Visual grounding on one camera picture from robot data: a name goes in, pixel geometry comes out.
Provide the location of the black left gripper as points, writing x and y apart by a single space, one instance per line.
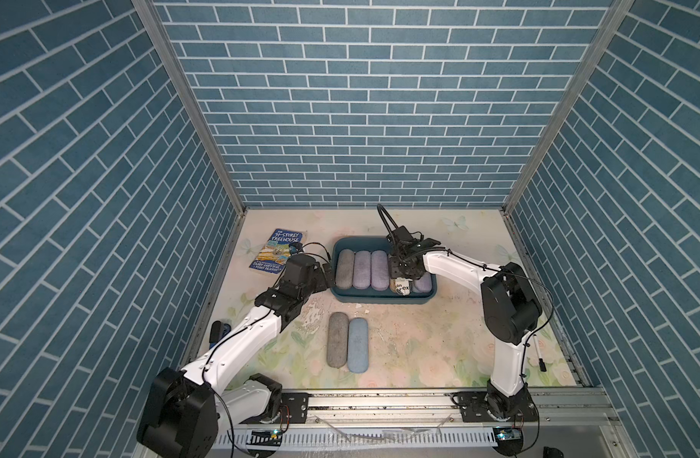
320 282

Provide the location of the aluminium front rail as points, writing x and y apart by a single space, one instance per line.
569 406

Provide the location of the colourful paperback book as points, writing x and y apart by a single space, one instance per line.
273 255

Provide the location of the light blue glasses case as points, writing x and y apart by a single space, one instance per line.
358 346

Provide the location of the lavender fabric glasses case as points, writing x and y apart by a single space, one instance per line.
362 274

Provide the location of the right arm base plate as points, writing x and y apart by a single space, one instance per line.
489 405

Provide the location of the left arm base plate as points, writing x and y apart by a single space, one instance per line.
295 407

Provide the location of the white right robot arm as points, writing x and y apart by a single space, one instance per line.
511 309

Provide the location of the blue stapler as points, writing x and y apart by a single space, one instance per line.
219 329

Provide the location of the newspaper print glasses case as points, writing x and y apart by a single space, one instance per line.
401 286

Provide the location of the dark grey glasses case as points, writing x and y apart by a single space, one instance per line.
337 340

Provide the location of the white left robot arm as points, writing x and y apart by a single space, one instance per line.
180 417

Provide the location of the black marker pen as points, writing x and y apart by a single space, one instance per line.
540 356

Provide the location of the teal plastic storage bin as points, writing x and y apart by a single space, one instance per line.
369 295

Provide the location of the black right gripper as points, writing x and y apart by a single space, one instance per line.
393 269

